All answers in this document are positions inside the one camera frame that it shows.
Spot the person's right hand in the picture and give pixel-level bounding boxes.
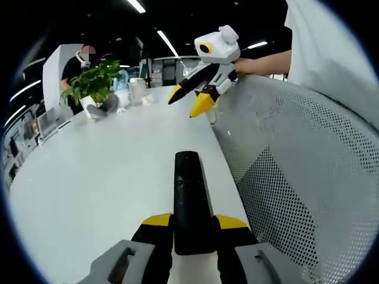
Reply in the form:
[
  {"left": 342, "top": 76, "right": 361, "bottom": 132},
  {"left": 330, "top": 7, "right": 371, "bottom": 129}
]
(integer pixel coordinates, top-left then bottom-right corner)
[{"left": 233, "top": 57, "right": 253, "bottom": 76}]

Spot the grey mesh office chair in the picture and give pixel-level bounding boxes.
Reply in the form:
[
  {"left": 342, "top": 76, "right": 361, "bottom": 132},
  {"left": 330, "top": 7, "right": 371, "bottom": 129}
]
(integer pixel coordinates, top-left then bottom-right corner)
[{"left": 212, "top": 73, "right": 379, "bottom": 284}]

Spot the person in white shirt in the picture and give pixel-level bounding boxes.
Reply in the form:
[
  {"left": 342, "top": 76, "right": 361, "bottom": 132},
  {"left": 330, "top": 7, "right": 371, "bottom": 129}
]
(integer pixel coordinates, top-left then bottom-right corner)
[{"left": 283, "top": 0, "right": 379, "bottom": 121}]

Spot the blue and white jug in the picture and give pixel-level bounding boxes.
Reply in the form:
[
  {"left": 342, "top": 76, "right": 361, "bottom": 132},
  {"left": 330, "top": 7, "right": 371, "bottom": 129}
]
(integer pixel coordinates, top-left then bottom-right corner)
[{"left": 113, "top": 69, "right": 131, "bottom": 106}]

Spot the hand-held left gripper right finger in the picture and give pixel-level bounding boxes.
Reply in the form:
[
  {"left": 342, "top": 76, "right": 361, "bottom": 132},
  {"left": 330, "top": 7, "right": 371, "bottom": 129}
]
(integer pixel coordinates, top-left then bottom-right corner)
[{"left": 213, "top": 214, "right": 309, "bottom": 284}]

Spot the clear plastic container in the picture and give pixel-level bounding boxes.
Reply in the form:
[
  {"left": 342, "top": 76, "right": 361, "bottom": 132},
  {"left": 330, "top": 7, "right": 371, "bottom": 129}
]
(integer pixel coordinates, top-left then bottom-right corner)
[{"left": 129, "top": 77, "right": 147, "bottom": 105}]

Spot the dark grey object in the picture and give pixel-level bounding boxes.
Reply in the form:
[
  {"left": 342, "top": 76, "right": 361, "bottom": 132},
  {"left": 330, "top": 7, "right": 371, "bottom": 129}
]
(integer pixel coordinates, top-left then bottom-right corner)
[{"left": 86, "top": 94, "right": 120, "bottom": 121}]

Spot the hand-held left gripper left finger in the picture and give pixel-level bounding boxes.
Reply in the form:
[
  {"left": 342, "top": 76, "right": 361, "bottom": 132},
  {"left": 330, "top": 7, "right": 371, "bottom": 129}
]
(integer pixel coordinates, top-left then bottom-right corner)
[{"left": 78, "top": 212, "right": 175, "bottom": 284}]

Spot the potted green plant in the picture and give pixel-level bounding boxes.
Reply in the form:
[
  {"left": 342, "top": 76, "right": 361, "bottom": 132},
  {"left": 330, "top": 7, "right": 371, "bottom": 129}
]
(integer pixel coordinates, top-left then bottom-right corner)
[{"left": 60, "top": 59, "right": 123, "bottom": 117}]

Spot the black remote control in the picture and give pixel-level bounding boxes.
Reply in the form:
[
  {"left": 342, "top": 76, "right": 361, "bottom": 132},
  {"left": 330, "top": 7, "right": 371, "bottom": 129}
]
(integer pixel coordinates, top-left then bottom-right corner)
[{"left": 173, "top": 150, "right": 216, "bottom": 256}]

